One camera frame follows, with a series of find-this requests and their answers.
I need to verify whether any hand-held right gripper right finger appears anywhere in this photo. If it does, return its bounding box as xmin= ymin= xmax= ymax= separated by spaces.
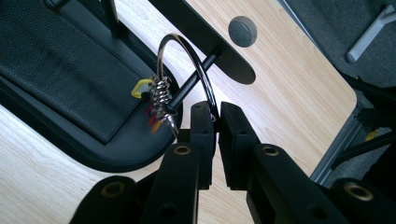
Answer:
xmin=218 ymin=101 xmax=263 ymax=191

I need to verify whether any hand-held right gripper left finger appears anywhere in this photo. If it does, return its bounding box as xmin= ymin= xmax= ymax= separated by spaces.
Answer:
xmin=190 ymin=100 xmax=217 ymax=191

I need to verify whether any key ring with coloured tags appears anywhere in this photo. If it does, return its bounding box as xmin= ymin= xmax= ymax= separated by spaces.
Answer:
xmin=131 ymin=33 xmax=220 ymax=140

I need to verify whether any black key rack with tray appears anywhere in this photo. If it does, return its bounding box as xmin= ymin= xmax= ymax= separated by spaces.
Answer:
xmin=0 ymin=0 xmax=257 ymax=174

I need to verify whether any grey round table cap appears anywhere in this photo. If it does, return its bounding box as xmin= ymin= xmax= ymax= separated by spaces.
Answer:
xmin=227 ymin=15 xmax=259 ymax=49

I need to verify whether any dark metal stand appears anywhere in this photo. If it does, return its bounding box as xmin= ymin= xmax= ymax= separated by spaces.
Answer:
xmin=329 ymin=72 xmax=396 ymax=172

